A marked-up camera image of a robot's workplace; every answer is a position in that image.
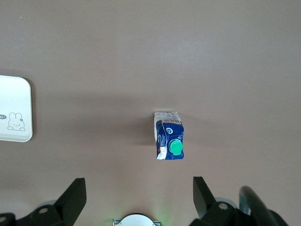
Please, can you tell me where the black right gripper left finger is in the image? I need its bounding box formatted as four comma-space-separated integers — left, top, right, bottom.
15, 178, 87, 226

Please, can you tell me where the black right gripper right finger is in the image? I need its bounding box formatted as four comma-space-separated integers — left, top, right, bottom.
189, 176, 238, 226

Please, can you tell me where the blue milk carton green cap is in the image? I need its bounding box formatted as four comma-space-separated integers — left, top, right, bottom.
154, 110, 185, 161

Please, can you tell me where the cream rabbit print tray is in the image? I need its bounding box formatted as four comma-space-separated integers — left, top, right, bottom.
0, 75, 33, 143

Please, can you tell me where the brown table cover sheet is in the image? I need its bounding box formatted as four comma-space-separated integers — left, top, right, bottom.
0, 0, 301, 226

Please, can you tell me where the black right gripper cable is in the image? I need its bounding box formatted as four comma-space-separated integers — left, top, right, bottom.
239, 185, 291, 226

